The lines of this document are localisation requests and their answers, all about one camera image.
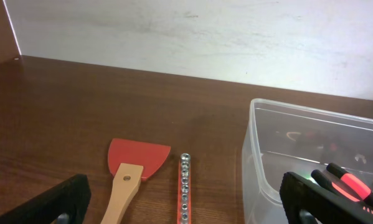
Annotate black orange long-nose pliers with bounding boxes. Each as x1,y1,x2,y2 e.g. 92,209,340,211
311,163,373,214

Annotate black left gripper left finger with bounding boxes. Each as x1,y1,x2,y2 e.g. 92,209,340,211
0,174,92,224

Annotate orange scraper wooden handle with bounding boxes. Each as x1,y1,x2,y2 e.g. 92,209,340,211
100,138,172,224

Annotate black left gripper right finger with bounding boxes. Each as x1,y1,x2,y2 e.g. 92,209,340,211
280,172,373,224

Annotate clear plastic container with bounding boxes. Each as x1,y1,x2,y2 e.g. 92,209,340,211
242,98,373,223

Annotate red socket rail with sockets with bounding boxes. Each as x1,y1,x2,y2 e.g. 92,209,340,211
177,153,192,224

